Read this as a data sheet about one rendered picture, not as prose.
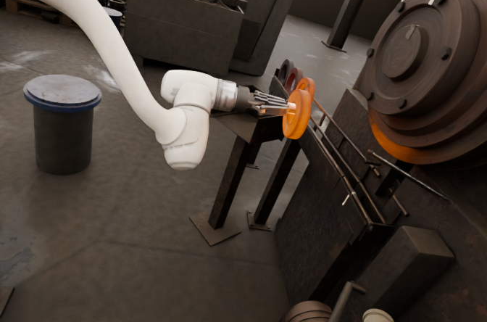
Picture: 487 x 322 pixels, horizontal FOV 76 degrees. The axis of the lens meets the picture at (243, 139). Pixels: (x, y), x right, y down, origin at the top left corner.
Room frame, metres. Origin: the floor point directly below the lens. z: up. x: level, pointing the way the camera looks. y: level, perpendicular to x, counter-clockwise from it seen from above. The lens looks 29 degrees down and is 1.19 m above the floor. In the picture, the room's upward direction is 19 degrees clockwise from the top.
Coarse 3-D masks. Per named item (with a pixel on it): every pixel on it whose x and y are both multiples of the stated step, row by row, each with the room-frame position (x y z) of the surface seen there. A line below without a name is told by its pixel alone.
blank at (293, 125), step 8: (296, 96) 0.92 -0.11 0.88; (304, 96) 0.89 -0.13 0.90; (296, 104) 0.89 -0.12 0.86; (304, 104) 0.86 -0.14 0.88; (296, 112) 0.87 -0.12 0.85; (304, 112) 0.85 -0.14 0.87; (288, 120) 0.92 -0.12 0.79; (296, 120) 0.85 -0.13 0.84; (304, 120) 0.84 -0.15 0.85; (288, 128) 0.88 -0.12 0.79; (296, 128) 0.84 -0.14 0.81; (304, 128) 0.84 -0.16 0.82; (288, 136) 0.86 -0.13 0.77; (296, 136) 0.85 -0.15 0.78
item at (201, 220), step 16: (256, 112) 1.29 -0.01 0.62; (240, 128) 1.13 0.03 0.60; (256, 128) 1.03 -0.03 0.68; (272, 128) 1.10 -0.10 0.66; (240, 144) 1.14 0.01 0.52; (240, 160) 1.13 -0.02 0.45; (224, 176) 1.16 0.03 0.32; (240, 176) 1.16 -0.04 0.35; (224, 192) 1.14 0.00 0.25; (224, 208) 1.14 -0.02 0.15; (208, 224) 1.15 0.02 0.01; (224, 224) 1.19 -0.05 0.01; (208, 240) 1.05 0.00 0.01
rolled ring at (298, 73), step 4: (296, 68) 1.64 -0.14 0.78; (300, 68) 1.67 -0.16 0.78; (292, 72) 1.68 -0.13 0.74; (296, 72) 1.62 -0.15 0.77; (300, 72) 1.62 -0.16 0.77; (288, 76) 1.71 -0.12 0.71; (292, 76) 1.70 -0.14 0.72; (296, 76) 1.60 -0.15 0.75; (300, 76) 1.59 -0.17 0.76; (288, 80) 1.70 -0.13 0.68; (292, 80) 1.71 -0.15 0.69; (296, 80) 1.57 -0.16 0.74; (288, 84) 1.70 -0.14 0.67; (296, 84) 1.56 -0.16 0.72; (288, 88) 1.69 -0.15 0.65; (284, 92) 1.68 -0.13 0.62; (288, 92) 1.67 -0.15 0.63
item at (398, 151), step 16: (368, 112) 0.89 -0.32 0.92; (480, 128) 0.57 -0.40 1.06; (384, 144) 0.76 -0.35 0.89; (448, 144) 0.61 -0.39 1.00; (464, 144) 0.58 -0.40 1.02; (480, 144) 0.56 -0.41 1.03; (416, 160) 0.65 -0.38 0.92; (432, 160) 0.62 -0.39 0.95; (448, 160) 0.59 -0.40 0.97; (464, 160) 0.61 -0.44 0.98
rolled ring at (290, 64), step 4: (288, 60) 1.81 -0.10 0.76; (292, 60) 1.83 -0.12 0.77; (284, 64) 1.86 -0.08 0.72; (288, 64) 1.79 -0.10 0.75; (292, 64) 1.79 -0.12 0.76; (280, 68) 1.90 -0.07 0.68; (284, 68) 1.88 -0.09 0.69; (288, 68) 1.76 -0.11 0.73; (292, 68) 1.77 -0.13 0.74; (280, 72) 1.88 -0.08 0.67; (284, 72) 1.89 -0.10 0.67; (288, 72) 1.75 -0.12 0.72; (280, 76) 1.87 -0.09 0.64; (280, 80) 1.86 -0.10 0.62; (284, 80) 1.75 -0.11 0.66; (284, 84) 1.74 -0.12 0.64
